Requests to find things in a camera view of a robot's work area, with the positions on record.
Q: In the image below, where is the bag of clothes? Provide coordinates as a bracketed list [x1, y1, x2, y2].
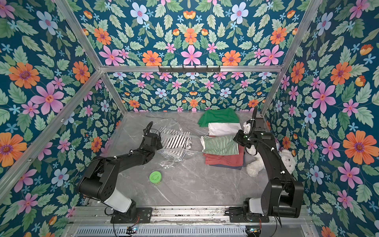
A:
[152, 118, 202, 169]

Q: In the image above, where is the black white striped garment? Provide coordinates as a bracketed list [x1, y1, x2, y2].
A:
[165, 135, 191, 149]

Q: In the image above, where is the red garment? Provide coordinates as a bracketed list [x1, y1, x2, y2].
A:
[203, 145, 244, 166]

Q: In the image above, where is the green tank top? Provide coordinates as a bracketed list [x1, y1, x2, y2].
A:
[198, 108, 240, 127]

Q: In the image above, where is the green white striped garment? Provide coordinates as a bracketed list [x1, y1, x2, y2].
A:
[200, 135, 239, 156]

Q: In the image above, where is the navy blue garment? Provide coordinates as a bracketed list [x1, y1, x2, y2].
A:
[215, 165, 243, 170]

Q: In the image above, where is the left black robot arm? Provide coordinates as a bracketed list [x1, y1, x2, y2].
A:
[77, 121, 163, 214]

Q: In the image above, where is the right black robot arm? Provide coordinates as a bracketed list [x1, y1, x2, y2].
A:
[234, 111, 304, 218]

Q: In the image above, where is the white teddy bear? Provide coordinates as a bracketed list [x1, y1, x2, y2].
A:
[246, 145, 296, 177]

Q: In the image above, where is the green round lid container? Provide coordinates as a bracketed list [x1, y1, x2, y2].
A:
[149, 171, 162, 185]

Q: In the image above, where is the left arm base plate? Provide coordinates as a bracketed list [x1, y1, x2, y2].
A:
[111, 207, 153, 224]

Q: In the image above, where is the black hook rail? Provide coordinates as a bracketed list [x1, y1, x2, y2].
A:
[158, 66, 221, 74]

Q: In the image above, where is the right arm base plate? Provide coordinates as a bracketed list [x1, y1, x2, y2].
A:
[224, 206, 269, 223]

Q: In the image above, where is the aluminium front rail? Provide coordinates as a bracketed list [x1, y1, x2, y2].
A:
[68, 205, 314, 227]

